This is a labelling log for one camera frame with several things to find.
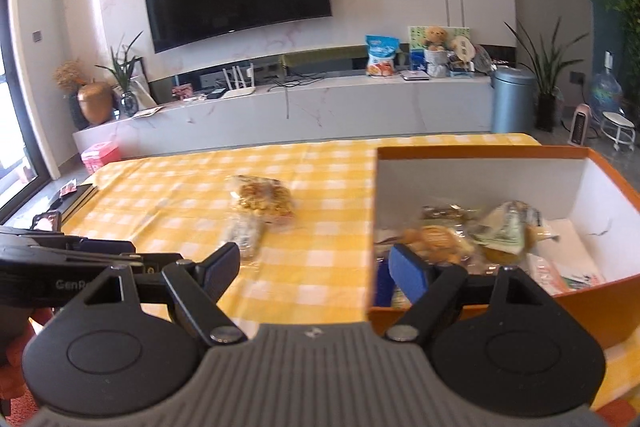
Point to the teddy bear toy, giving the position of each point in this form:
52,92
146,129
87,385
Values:
435,52

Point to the grey metal trash bin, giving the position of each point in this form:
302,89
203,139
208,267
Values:
514,90

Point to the orange cardboard box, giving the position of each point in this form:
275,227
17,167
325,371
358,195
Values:
563,214

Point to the white sunflower seed bag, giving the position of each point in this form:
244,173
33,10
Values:
510,231

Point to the white marble tv console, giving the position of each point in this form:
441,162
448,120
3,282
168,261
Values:
330,109

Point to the small white stool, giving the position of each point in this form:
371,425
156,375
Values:
618,129

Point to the tall potted green plant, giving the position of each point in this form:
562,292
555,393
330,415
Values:
546,61

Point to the yellow checkered tablecloth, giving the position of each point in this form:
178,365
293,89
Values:
301,214

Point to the green picture card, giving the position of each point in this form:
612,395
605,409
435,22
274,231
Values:
456,63

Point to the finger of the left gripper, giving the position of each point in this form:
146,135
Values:
147,267

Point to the blue white snack bag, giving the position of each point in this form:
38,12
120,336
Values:
382,51

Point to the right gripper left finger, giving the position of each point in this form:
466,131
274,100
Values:
195,289

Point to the blue water jug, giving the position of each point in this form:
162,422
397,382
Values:
604,93

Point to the copper round vase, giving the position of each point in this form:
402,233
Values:
96,102

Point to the yellow popcorn snack bag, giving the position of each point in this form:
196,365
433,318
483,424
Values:
264,198

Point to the white wifi router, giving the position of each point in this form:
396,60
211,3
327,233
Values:
240,82

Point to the grey seed snack packet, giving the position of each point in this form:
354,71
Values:
245,230

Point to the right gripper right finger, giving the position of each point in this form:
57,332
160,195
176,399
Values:
432,290

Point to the green plant glass vase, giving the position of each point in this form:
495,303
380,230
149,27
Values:
123,66

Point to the mixed dried fruit bag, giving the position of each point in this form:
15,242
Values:
441,235

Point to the pink box on floor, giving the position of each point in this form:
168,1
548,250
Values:
99,155

